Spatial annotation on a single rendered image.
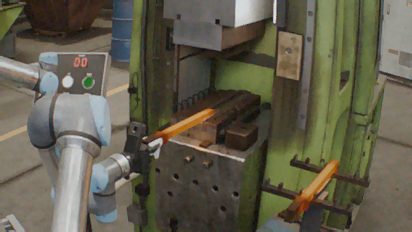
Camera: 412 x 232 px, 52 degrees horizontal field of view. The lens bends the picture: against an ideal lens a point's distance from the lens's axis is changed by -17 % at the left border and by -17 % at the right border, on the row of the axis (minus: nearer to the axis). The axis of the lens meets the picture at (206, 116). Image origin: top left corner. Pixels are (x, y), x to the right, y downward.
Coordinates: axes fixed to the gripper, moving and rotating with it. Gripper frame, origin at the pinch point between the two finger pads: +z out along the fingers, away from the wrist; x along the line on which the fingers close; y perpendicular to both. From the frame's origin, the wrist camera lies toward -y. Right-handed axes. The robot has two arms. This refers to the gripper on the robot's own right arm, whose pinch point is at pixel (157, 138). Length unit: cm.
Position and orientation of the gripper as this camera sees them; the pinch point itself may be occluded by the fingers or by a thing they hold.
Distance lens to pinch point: 163.2
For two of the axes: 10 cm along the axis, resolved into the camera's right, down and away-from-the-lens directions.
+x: 8.8, 2.0, -4.4
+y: -0.5, 9.4, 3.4
